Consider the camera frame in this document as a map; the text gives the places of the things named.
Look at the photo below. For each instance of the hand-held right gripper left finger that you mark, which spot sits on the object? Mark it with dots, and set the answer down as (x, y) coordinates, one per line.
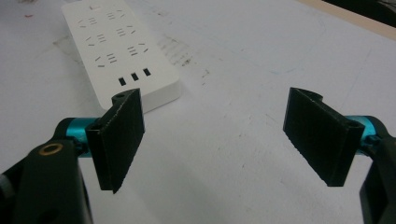
(116, 140)

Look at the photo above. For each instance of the white power strip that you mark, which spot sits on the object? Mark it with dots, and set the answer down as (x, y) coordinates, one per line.
(120, 51)

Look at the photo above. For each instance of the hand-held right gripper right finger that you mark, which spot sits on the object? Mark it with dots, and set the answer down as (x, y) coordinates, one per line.
(323, 137)

